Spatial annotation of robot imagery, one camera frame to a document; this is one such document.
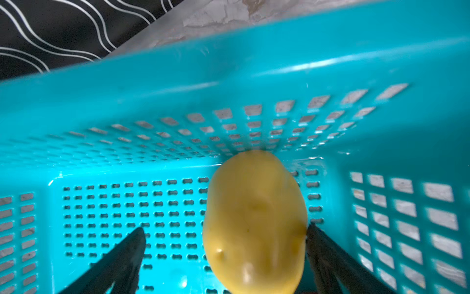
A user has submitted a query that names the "yellow potato toy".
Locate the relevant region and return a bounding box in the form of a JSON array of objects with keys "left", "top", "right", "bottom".
[{"left": 203, "top": 150, "right": 308, "bottom": 294}]

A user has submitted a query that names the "teal plastic basket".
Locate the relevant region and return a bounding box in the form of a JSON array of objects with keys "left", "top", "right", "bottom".
[{"left": 1, "top": 1, "right": 470, "bottom": 294}]

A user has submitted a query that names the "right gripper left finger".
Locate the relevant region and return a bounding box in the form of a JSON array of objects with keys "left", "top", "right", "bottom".
[{"left": 62, "top": 227, "right": 146, "bottom": 294}]

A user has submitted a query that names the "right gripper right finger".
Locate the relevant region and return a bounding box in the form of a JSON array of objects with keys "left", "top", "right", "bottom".
[{"left": 306, "top": 224, "right": 394, "bottom": 294}]

